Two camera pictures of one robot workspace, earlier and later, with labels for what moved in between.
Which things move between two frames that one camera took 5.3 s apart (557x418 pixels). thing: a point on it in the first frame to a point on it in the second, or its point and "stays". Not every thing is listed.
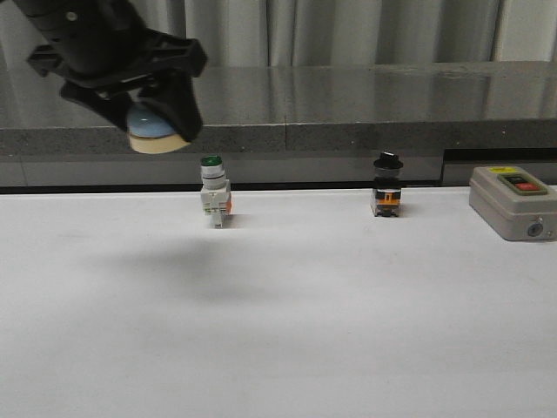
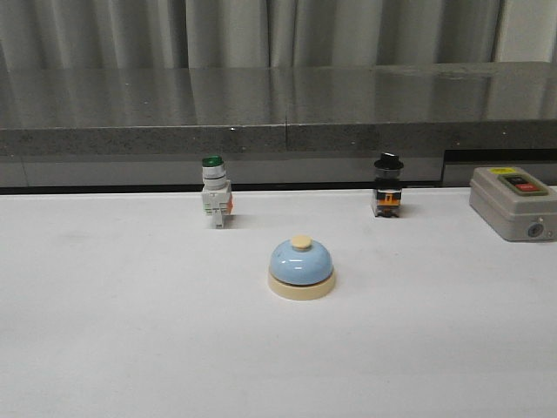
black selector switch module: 386,192 stays
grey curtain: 288,33 stays
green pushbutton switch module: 216,198 stays
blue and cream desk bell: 148,134 to 300,270
